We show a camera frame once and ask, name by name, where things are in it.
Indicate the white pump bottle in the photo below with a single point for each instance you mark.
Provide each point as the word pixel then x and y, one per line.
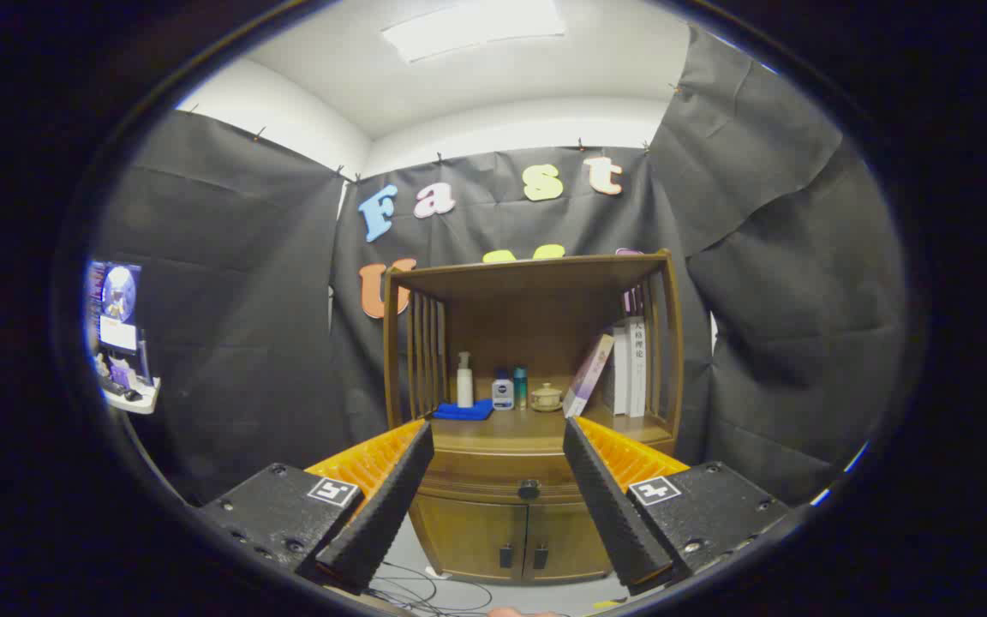
pixel 465 390

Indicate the teal slim bottle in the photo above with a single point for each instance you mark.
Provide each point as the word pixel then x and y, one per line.
pixel 520 390

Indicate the white bottle with blue cap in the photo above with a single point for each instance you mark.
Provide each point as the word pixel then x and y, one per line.
pixel 503 396

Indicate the dark patterned book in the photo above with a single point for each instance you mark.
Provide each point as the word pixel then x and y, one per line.
pixel 609 390

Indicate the folded blue cloth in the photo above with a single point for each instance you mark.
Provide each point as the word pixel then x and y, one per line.
pixel 463 412

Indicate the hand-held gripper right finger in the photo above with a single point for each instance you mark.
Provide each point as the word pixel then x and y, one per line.
pixel 613 514

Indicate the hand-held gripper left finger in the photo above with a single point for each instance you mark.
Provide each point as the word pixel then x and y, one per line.
pixel 382 514

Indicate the beige lidded teacup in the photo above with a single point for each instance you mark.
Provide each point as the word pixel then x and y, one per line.
pixel 547 398

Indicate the wooden cabinet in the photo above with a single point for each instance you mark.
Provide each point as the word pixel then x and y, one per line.
pixel 536 317

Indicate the pink and purple book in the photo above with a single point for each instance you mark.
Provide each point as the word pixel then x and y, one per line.
pixel 588 377

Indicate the plain white book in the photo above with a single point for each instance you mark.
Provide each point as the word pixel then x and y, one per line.
pixel 621 368

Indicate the wooden cabinet door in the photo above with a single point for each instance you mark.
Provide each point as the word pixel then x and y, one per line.
pixel 468 536
pixel 571 540

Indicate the computer monitor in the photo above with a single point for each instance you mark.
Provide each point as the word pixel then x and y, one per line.
pixel 116 296

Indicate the wooden drawer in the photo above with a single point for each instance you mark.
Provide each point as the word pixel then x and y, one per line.
pixel 493 471

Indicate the black drawer knob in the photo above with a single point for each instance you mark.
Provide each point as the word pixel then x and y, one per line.
pixel 529 490

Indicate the wooden countertop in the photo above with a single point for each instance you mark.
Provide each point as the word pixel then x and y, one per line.
pixel 511 433

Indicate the white book with printed spine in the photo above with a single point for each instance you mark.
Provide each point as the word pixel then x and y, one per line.
pixel 637 368

